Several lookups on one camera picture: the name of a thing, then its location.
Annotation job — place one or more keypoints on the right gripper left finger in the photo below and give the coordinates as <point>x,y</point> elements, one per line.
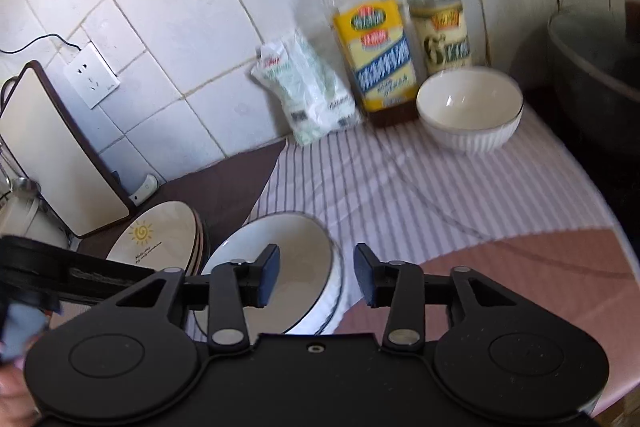
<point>227,291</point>

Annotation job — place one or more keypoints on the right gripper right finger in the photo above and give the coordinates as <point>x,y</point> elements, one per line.
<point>403,288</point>

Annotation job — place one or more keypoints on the white ribbed bowl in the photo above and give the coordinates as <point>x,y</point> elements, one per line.
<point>470,110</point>
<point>311,278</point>

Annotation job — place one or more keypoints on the white sun plate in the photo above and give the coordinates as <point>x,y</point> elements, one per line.
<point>162,237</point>

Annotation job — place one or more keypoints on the person left hand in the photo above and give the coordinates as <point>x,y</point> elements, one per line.
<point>17,408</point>

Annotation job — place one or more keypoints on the steel ladle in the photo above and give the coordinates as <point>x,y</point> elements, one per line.
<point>19,184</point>

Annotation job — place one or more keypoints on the white cutting board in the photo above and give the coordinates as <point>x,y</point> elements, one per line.
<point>50,149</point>

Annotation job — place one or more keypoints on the striped pink table mat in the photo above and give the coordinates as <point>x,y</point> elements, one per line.
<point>525,215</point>

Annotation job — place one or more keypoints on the white salt bag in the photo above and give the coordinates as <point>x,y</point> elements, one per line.
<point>314,99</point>

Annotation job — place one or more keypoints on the white vinegar bottle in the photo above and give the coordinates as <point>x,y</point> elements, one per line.
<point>441,27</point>

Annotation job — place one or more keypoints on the black pot with lid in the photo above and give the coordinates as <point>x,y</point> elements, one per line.
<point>589,97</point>

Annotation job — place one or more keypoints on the cooking wine bottle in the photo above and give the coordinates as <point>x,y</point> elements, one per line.
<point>376,50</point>

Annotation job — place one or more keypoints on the white knife handle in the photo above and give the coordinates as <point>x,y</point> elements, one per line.
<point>147,188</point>

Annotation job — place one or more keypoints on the white wall socket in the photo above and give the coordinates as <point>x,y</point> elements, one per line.
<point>90,76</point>

